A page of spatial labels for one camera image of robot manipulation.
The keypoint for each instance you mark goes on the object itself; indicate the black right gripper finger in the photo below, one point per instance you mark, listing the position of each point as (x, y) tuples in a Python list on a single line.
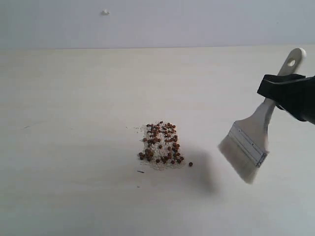
[(293, 93)]

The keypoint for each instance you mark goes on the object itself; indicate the wide white bristle paintbrush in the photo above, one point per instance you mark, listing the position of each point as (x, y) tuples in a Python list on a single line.
[(246, 145)]

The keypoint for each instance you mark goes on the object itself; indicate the brown pellets and rice pile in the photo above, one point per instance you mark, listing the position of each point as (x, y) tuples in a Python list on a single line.
[(161, 147)]

